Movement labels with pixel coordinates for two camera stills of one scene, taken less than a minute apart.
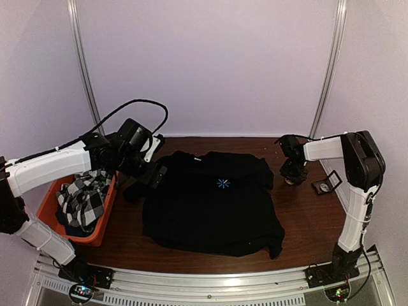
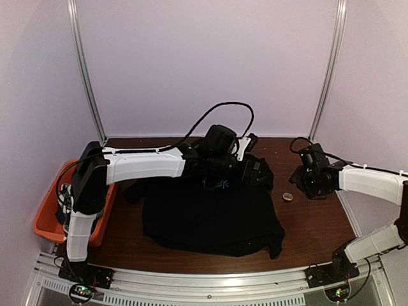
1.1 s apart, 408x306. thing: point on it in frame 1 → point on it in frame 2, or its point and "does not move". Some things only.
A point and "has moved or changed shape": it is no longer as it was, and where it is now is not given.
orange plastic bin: x=47 y=211 does not move
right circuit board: x=337 y=294 does not move
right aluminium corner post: x=341 y=11 does not move
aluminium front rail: x=371 y=286 does not move
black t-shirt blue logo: x=217 y=204 does not move
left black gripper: x=147 y=177 → x=242 y=175
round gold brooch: x=289 y=182 has moved or changed shape
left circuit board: x=80 y=293 does not move
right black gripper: x=297 y=180 → x=296 y=178
